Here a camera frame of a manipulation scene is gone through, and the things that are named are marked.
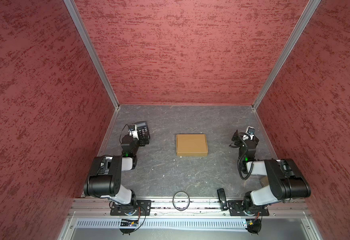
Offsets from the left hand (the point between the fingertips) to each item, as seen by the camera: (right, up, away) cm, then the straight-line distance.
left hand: (141, 134), depth 94 cm
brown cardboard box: (+33, -7, -2) cm, 33 cm away
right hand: (+64, +1, -3) cm, 65 cm away
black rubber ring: (+30, -32, -17) cm, 47 cm away
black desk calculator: (0, -1, +7) cm, 7 cm away
